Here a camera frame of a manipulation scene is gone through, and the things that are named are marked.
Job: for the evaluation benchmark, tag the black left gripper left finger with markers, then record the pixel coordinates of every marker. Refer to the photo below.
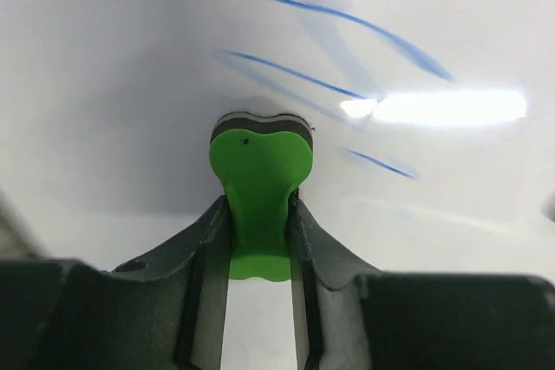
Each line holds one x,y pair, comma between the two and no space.
164,309

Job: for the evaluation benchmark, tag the white whiteboard black frame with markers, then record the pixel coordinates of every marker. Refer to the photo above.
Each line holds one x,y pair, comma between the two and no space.
432,125

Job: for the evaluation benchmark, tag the green whiteboard eraser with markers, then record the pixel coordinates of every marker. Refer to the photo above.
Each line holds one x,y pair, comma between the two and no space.
260,160

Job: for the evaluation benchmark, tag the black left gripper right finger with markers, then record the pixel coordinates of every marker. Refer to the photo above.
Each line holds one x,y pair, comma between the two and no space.
350,315

